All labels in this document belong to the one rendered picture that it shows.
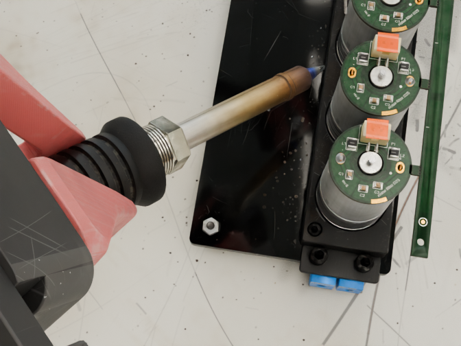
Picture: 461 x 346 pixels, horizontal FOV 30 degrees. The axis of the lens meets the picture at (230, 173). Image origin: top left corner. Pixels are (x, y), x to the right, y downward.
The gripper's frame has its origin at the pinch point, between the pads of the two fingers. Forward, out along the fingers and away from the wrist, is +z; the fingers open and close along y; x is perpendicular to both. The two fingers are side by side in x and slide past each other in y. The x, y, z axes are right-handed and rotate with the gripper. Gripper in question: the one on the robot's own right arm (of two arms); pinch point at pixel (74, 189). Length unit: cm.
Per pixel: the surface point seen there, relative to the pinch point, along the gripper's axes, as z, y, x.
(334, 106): 9.5, -0.8, -4.4
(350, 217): 8.8, -4.1, -2.7
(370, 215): 8.6, -4.5, -3.3
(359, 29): 9.3, 0.5, -6.7
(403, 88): 8.3, -2.1, -6.7
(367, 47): 8.3, -0.3, -6.7
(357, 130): 7.3, -2.3, -5.0
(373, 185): 7.0, -4.0, -4.4
